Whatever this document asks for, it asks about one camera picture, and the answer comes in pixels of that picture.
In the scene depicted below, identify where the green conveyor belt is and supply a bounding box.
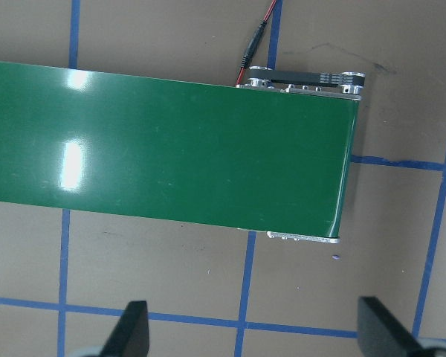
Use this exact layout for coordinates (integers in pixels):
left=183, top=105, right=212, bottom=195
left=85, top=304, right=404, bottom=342
left=0, top=59, right=367, bottom=245

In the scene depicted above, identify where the red conveyor wire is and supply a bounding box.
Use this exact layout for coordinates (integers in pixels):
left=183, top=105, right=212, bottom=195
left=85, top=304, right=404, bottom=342
left=236, top=0, right=279, bottom=86

